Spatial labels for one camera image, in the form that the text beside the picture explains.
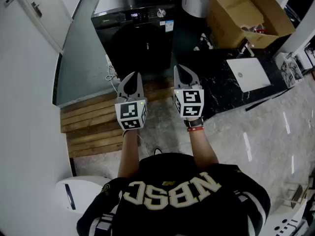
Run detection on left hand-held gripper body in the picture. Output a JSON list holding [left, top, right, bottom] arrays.
[[114, 93, 148, 131]]

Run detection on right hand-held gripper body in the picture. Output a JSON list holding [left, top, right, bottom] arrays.
[[173, 83, 205, 118]]

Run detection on black washing machine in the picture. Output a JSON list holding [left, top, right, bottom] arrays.
[[90, 0, 176, 75]]

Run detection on person's right forearm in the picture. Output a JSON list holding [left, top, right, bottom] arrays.
[[184, 117, 220, 170]]

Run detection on person's left forearm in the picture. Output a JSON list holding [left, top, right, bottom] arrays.
[[117, 129, 141, 178]]

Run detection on black smartwatch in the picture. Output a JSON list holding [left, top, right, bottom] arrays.
[[184, 117, 205, 128]]

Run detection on black marble counter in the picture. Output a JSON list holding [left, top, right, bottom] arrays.
[[186, 47, 294, 120]]

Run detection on wooden plank steps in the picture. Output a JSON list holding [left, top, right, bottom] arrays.
[[60, 78, 176, 158]]

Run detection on chrome faucet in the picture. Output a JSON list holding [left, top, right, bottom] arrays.
[[237, 39, 255, 58]]

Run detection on brown cardboard box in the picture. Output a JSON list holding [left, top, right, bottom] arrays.
[[206, 0, 296, 50]]

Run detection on white appliance with dark stripe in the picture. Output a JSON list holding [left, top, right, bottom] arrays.
[[181, 0, 213, 19], [55, 176, 112, 215]]

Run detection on marble pattern box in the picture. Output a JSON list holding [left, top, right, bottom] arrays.
[[275, 52, 305, 89]]

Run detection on person's black jersey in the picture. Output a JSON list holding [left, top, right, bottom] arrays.
[[76, 152, 271, 236]]

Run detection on white door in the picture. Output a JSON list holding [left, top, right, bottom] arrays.
[[14, 0, 74, 52]]

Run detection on white cable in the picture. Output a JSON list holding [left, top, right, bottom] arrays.
[[105, 65, 122, 93]]

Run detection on white drain hose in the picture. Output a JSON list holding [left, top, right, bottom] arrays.
[[193, 33, 215, 52]]

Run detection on metal door handle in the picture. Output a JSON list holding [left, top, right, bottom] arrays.
[[31, 1, 43, 18]]

